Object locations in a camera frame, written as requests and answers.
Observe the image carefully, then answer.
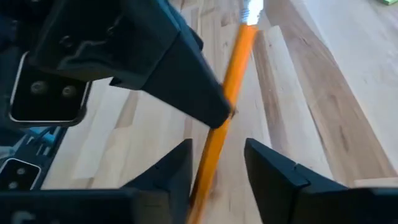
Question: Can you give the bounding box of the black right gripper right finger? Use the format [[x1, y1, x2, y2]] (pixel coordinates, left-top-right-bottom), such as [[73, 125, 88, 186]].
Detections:
[[244, 138, 398, 224]]

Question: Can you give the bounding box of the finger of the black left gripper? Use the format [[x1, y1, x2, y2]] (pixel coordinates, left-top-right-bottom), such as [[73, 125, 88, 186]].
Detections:
[[30, 0, 233, 130]]

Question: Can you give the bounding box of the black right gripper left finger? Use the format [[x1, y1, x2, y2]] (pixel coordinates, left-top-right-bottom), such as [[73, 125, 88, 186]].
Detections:
[[0, 138, 194, 224]]

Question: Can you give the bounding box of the yellow pencil with red eraser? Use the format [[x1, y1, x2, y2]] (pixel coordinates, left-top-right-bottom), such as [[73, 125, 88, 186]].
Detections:
[[185, 0, 265, 224]]

